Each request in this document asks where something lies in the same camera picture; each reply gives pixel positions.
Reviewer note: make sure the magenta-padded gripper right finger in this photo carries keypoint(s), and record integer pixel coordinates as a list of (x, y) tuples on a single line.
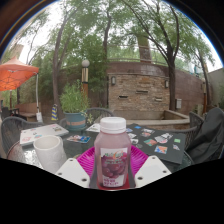
[(150, 168)]

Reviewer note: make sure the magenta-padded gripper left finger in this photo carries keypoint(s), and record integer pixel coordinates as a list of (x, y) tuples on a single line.
[(73, 170)]

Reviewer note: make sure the purple juice bottle white cap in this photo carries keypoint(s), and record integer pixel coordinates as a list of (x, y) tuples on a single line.
[(112, 146)]

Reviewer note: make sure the black laptop with stickers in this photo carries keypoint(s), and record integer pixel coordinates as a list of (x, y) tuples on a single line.
[(166, 146)]

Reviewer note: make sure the white ceramic mug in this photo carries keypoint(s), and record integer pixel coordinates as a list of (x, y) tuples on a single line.
[(50, 153)]

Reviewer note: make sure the colourful picture card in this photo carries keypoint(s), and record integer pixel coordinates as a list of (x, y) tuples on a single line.
[(78, 138)]

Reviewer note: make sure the silver laptop with stickers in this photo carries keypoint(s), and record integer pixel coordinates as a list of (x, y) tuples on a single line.
[(43, 132)]

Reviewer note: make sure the blue yellow striped cone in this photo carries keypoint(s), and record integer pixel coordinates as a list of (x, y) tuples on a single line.
[(54, 113)]

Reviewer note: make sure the black jacket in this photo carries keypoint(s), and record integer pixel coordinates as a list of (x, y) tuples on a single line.
[(208, 136)]

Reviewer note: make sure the green plant in blue pot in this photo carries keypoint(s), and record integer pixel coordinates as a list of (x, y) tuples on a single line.
[(75, 100)]

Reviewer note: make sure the group of dark patio chairs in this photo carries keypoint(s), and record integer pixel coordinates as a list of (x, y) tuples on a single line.
[(8, 113)]

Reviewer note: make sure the orange canopy tent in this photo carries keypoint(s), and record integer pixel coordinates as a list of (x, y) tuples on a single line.
[(16, 75)]

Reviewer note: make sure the grey wall box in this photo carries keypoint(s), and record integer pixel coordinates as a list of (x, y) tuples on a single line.
[(178, 103)]

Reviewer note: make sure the wall lantern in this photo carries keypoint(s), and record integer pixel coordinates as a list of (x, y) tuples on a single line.
[(166, 84), (113, 80)]

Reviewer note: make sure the wooden lamp post globe light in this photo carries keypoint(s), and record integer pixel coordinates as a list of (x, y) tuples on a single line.
[(85, 80)]

